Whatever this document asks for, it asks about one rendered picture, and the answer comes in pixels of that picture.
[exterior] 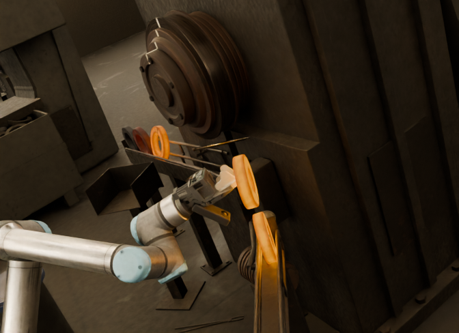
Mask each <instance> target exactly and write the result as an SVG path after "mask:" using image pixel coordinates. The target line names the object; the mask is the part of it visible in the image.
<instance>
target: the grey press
mask: <svg viewBox="0 0 459 333"><path fill-rule="evenodd" d="M0 62H1V64H2V66H3V67H4V69H5V71H6V73H7V75H8V76H9V78H10V80H11V82H12V84H13V86H14V89H15V94H16V96H14V97H12V98H9V99H7V100H5V101H3V102H1V103H0V128H1V127H6V128H7V129H8V128H10V127H12V126H11V125H9V124H8V120H14V121H19V120H21V119H23V118H24V117H26V116H29V117H31V118H32V121H33V120H35V118H34V116H33V114H32V113H33V110H38V111H42V112H45V113H48V114H49V115H50V117H51V119H52V121H53V123H54V124H55V127H56V129H57V131H58V133H59V135H60V137H61V138H62V140H63V142H65V143H66V145H67V147H68V148H67V150H68V151H69V153H70V155H71V157H72V159H73V161H74V163H75V165H76V167H77V169H78V170H79V173H80V174H83V173H84V172H86V171H88V170H90V169H91V168H93V167H94V166H96V165H97V164H100V163H101V162H103V161H104V160H106V159H107V158H109V157H111V156H112V155H114V154H116V153H117V152H118V149H119V147H118V145H117V143H116V140H115V138H114V135H113V133H112V131H111V129H110V126H109V124H108V121H107V119H106V117H105V114H104V112H103V110H102V107H101V105H100V103H99V101H98V98H97V96H96V93H95V91H94V88H93V87H92V84H91V82H90V80H89V77H88V75H87V72H86V71H85V68H84V66H83V63H82V61H81V58H80V57H79V54H78V52H77V49H76V47H75V45H74V42H73V41H72V38H71V36H70V33H69V31H68V28H67V26H66V20H65V18H64V16H63V14H62V13H61V10H60V8H59V6H58V4H57V2H56V0H0Z"/></svg>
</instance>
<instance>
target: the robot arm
mask: <svg viewBox="0 0 459 333"><path fill-rule="evenodd" d="M220 170H221V172H220V176H218V177H217V178H216V181H214V180H213V176H212V175H211V173H210V172H208V171H207V170H206V169H205V167H204V168H203V169H201V170H200V171H198V172H196V173H195V174H193V175H192V176H190V177H189V178H190V179H189V180H188V181H186V184H185V185H183V186H181V187H180V188H178V187H176V188H174V190H173V193H172V194H171V195H169V196H168V197H166V198H164V199H163V200H161V201H159V202H158V203H157V204H155V205H153V206H152V207H150V208H148V209H147V210H146V211H144V212H141V213H139V214H138V216H136V217H134V218H133V219H132V221H131V224H130V230H131V233H132V235H133V237H134V239H135V241H136V242H137V243H138V244H139V245H141V246H131V245H126V244H112V243H107V242H99V241H94V240H86V239H81V238H76V237H68V236H63V235H55V234H52V233H51V230H50V229H49V228H48V225H46V224H45V223H44V222H41V221H35V220H2V221H0V259H1V260H5V261H8V267H7V275H6V282H5V296H4V304H3V318H2V326H1V333H36V331H37V322H38V308H39V300H40V285H41V277H42V262H43V263H50V264H53V265H60V266H64V267H71V268H75V269H79V270H85V271H90V272H96V273H100V274H107V275H111V276H114V277H117V278H119V279H120V280H121V281H123V282H125V283H138V282H140V281H143V280H151V279H158V282H159V283H160V284H165V283H168V282H170V281H172V280H174V279H176V278H177V277H179V276H181V275H183V274H184V273H186V271H187V270H188V268H187V265H186V260H184V257H183V256H182V253H181V251H180V248H179V246H178V243H177V241H176V239H175V237H174V235H173V232H172V229H175V228H176V227H178V226H179V225H181V224H182V223H184V222H186V221H187V220H189V218H190V215H191V214H192V213H193V212H196V213H198V214H200V215H202V216H205V217H207V218H209V219H211V220H213V221H215V222H218V223H220V224H222V225H224V226H227V225H228V224H229V222H230V213H229V212H227V211H225V210H223V209H221V208H219V207H216V206H214V205H212V204H213V203H215V202H217V201H219V200H220V199H222V198H223V197H225V196H226V195H227V194H229V193H230V192H231V191H232V190H233V189H234V188H235V187H237V185H236V180H235V177H234V171H233V170H232V169H231V168H229V167H228V166H227V165H222V166H221V168H220ZM187 182H188V183H187Z"/></svg>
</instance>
